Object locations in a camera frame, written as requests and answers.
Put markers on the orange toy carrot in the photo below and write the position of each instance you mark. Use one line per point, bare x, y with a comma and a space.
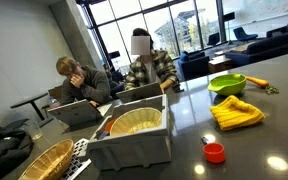
258, 82

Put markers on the green toy carrot leaves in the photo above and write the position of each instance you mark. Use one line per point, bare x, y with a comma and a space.
272, 89

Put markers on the gray laptop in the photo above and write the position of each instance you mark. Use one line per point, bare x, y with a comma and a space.
139, 92

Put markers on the person in plaid shirt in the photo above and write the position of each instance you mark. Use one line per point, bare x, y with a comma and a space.
160, 68

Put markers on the round wicker basket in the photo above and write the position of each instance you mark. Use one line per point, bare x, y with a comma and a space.
134, 121

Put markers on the black phone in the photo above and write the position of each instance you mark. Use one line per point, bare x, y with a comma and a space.
177, 89

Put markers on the black sign on stand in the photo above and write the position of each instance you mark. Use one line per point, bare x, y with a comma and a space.
114, 54

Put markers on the person in gray hoodie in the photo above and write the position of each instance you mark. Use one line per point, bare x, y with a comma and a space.
95, 86

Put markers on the orange bowl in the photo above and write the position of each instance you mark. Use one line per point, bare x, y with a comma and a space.
109, 126

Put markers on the blue armchair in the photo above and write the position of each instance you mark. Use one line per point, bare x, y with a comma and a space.
194, 66
242, 34

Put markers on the small dark blue object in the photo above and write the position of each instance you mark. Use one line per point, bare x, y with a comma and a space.
103, 135

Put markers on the grey plastic bin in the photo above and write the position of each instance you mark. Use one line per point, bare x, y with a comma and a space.
130, 150

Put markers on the silver laptop with logo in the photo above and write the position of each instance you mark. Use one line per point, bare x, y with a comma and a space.
74, 113

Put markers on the small black white object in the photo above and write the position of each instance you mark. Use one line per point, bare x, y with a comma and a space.
205, 140

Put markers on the wooden coffee table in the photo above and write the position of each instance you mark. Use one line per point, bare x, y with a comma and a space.
220, 64

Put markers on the green plastic bowl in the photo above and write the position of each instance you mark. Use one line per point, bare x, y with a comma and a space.
227, 85

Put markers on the dark armchair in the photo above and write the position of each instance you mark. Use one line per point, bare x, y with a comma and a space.
213, 39

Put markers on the brown chair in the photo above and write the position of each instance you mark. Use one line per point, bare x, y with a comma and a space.
55, 92

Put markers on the clear water bottle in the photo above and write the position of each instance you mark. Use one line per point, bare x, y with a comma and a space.
53, 103

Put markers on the yellow knit hat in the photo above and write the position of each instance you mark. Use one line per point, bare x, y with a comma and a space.
235, 115

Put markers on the red plastic cup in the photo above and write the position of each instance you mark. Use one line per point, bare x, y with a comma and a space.
214, 154

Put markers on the black stand with screen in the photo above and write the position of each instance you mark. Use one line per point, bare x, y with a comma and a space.
229, 16

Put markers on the small black side table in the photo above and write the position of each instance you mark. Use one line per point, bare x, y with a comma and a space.
29, 100

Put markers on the clear drinking glass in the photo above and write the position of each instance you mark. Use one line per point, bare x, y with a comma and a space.
34, 131

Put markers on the oval wicker basket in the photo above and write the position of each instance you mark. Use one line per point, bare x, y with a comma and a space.
47, 163

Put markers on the dark blue sofa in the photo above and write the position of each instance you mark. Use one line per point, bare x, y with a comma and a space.
270, 46

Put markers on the black jacket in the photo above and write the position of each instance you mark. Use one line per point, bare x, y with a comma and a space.
4, 150

